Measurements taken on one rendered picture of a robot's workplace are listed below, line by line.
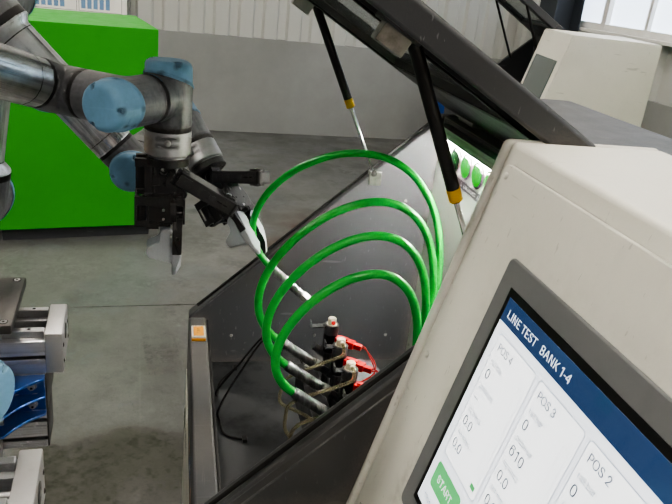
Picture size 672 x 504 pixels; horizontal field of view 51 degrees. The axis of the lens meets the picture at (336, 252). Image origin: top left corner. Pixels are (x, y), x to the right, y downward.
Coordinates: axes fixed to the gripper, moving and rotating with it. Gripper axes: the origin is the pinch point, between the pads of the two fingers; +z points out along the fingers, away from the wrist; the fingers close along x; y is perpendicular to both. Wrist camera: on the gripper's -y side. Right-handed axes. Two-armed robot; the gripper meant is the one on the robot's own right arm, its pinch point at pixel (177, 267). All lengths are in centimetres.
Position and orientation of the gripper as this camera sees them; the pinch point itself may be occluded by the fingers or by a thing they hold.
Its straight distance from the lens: 125.8
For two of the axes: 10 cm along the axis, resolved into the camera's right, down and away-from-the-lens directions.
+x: 2.0, 3.8, -9.0
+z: -1.1, 9.2, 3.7
